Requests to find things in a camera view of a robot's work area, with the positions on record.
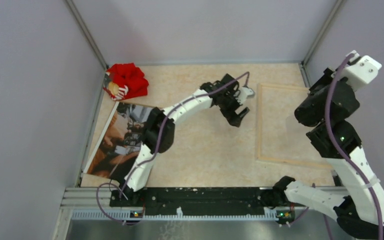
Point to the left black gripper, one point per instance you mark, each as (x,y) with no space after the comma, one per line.
(233,118)

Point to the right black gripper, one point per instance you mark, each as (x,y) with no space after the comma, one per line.
(327,76)

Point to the wooden picture frame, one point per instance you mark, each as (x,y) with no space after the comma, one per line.
(280,138)

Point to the large glossy photo print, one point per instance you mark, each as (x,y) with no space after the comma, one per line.
(119,142)

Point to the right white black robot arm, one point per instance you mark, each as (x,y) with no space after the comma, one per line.
(330,101)

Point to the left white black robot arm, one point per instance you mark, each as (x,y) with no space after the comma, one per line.
(159,133)

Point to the red cloth toy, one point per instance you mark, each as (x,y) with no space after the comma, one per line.
(123,81)

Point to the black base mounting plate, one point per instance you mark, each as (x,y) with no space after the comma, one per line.
(202,201)

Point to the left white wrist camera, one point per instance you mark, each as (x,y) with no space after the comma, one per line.
(245,94)

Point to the aluminium front rail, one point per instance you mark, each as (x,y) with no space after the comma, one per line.
(85,214)

